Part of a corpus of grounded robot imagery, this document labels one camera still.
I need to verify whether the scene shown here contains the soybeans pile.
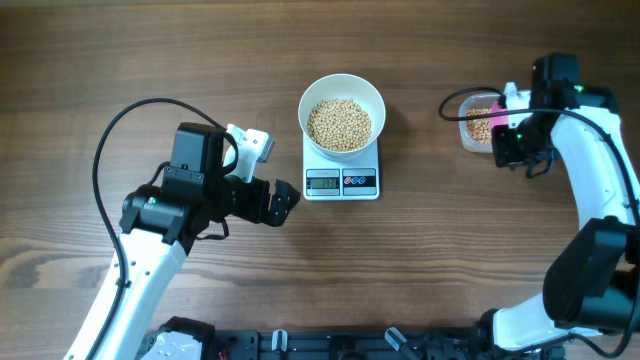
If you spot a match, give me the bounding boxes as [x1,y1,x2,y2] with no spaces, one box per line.
[465,108,491,145]

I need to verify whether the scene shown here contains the pink measuring scoop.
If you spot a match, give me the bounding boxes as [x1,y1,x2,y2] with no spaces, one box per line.
[489,101,509,132]

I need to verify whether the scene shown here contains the white bowl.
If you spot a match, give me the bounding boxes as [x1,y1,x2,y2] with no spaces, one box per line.
[298,74,386,159]

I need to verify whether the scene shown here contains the soybeans in bowl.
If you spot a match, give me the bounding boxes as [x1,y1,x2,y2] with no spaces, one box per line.
[307,99,372,152]

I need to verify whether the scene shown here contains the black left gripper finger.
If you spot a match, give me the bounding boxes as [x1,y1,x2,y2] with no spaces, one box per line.
[264,202,289,227]
[272,179,301,208]

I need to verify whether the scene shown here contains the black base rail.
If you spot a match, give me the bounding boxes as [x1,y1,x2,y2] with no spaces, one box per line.
[144,327,566,360]

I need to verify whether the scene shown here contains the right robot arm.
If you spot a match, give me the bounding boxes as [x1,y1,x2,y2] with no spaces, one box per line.
[491,53,639,357]

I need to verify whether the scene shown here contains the clear plastic container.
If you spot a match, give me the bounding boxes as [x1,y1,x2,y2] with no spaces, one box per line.
[458,93,499,154]

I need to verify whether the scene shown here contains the white digital kitchen scale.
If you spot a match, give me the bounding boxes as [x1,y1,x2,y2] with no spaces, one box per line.
[303,135,380,201]

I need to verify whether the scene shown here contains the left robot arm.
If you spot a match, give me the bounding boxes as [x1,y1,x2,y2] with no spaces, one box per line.
[66,123,300,359]

